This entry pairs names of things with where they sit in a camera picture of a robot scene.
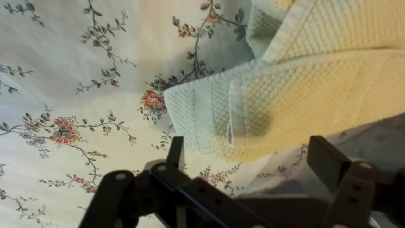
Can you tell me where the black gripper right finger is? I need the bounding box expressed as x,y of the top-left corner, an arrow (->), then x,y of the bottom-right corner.
305,135 -> 405,228

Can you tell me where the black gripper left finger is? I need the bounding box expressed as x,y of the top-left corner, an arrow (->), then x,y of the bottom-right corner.
77,136 -> 271,228

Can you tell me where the cream waffle weave towel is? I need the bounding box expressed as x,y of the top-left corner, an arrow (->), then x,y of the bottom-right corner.
162,0 -> 405,164

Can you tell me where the floral print bed sheet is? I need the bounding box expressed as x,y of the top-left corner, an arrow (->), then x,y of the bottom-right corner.
0,0 -> 405,228

